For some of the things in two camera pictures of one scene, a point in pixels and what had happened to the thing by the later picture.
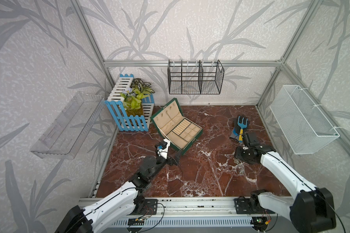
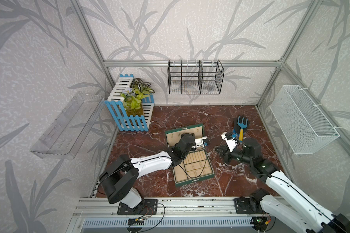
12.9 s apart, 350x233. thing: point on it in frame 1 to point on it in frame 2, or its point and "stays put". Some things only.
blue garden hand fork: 242,126 stays put
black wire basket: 195,77 stays put
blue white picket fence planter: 116,104 stays put
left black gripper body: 169,162 to 183,157
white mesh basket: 303,128 stays put
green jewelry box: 181,133 to 196,165
